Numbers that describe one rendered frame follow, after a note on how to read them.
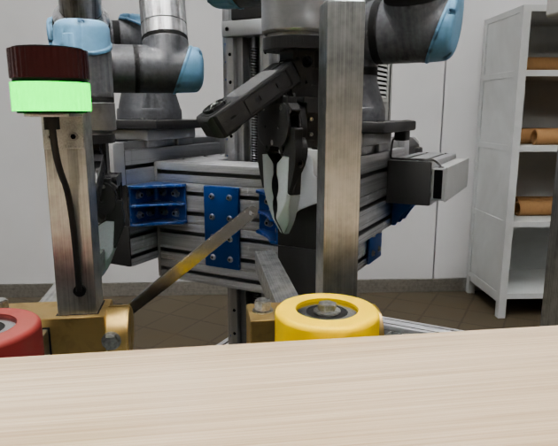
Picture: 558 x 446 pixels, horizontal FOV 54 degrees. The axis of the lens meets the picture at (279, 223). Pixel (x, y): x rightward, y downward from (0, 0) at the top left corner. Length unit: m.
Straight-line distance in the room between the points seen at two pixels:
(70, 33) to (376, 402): 0.64
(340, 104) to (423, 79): 2.73
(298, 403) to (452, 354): 0.12
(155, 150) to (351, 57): 0.81
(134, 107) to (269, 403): 1.05
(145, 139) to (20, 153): 2.15
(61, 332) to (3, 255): 2.97
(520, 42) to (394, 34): 1.96
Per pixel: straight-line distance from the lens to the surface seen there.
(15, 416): 0.33
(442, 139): 3.28
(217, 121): 0.56
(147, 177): 1.25
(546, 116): 3.50
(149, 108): 1.29
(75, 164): 0.52
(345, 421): 0.30
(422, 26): 1.01
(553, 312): 0.67
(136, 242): 1.24
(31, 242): 3.43
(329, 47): 0.52
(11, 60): 0.47
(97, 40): 0.81
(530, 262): 3.60
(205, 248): 0.60
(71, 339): 0.55
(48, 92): 0.46
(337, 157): 0.52
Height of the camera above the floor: 1.05
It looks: 11 degrees down
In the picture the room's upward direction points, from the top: straight up
